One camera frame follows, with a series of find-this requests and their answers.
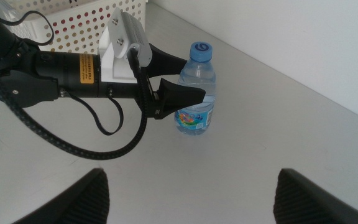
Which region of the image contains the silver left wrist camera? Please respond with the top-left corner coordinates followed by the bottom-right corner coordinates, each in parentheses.
top-left (109, 7), bottom-right (154, 68)

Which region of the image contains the white perforated plastic basket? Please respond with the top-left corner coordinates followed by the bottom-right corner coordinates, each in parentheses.
top-left (7, 0), bottom-right (149, 55)

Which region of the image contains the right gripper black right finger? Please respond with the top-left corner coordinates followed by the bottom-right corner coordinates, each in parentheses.
top-left (273, 168), bottom-right (358, 224)

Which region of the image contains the thick black camera cable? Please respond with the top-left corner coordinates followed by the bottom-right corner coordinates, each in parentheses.
top-left (0, 7), bottom-right (150, 161)

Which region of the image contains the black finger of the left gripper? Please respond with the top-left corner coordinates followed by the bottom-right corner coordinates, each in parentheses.
top-left (147, 42), bottom-right (188, 79)
top-left (159, 77), bottom-right (207, 114)

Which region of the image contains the clear water bottle blue cap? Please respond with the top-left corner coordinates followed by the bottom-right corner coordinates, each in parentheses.
top-left (174, 41), bottom-right (217, 136)

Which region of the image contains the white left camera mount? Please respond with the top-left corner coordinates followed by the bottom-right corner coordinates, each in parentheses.
top-left (98, 29), bottom-right (139, 84)

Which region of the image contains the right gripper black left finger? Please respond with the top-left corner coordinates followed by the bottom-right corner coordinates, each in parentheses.
top-left (11, 167), bottom-right (111, 224)

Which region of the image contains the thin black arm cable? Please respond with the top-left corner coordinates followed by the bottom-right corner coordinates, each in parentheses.
top-left (61, 90), bottom-right (125, 137)
top-left (0, 10), bottom-right (56, 47)

